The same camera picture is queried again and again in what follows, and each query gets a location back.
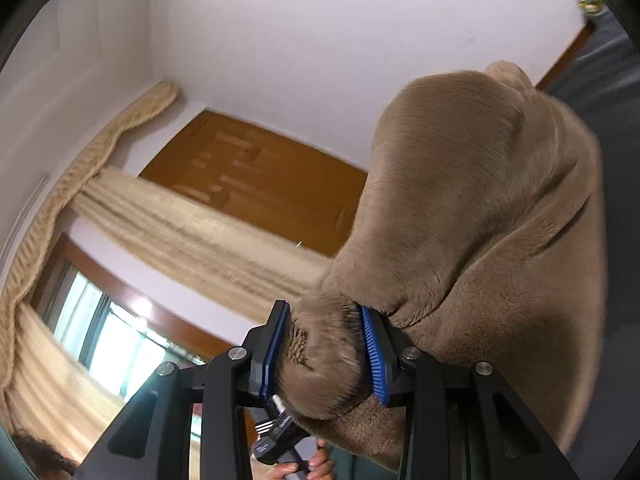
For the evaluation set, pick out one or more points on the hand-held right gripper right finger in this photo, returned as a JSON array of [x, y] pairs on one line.
[[375, 360]]

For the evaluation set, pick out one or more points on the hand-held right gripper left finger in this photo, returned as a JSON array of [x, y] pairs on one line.
[[272, 350]]

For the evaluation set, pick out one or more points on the brown fleece garment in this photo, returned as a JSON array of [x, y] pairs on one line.
[[475, 210]]

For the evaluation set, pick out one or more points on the person's left hand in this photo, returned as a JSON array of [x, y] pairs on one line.
[[320, 467]]

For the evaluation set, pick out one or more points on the teal green cloth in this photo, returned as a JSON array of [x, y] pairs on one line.
[[350, 465]]

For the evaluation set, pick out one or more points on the wooden door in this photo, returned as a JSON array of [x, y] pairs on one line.
[[250, 175]]

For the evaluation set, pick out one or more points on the person's head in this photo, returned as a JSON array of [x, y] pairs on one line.
[[37, 457]]

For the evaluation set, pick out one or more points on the beige curtain valance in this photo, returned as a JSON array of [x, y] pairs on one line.
[[85, 160]]

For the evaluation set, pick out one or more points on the dark bed sheet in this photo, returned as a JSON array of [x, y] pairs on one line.
[[620, 160]]

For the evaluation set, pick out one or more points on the window with wooden frame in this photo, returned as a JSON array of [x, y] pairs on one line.
[[110, 325]]

